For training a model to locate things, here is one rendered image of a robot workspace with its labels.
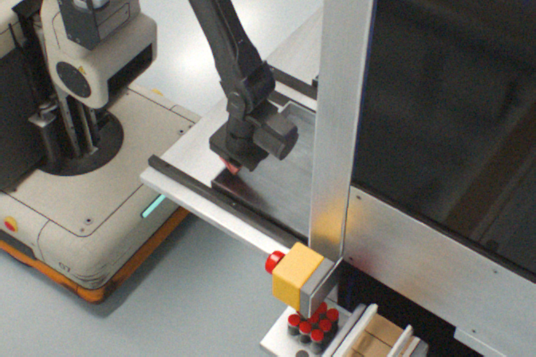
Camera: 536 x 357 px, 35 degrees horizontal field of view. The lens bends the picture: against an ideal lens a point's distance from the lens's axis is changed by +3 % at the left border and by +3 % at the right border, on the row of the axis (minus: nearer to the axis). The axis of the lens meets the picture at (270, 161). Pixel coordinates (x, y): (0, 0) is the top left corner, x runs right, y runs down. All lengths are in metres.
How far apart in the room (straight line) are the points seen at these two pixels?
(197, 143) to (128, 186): 0.75
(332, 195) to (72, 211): 1.26
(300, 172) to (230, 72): 0.34
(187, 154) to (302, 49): 0.39
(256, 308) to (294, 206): 0.94
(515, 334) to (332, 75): 0.45
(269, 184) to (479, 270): 0.55
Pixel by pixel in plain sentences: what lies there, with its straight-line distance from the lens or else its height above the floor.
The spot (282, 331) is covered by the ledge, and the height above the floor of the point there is 0.88.
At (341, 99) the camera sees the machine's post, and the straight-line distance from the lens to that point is 1.06.
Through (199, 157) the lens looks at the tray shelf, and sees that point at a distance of 1.63.
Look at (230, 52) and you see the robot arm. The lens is 1.32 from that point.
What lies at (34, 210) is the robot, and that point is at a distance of 2.38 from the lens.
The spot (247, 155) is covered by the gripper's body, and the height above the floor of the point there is 0.98.
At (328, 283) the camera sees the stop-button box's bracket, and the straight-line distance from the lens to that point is 1.31.
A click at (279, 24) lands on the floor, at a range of 3.27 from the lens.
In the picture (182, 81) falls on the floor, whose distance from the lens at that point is 3.05.
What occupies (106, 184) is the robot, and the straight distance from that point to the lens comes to 2.39.
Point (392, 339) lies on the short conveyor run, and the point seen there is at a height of 0.93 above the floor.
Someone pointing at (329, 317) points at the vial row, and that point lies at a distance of 1.37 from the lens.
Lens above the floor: 2.11
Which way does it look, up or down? 50 degrees down
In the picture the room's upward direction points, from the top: straight up
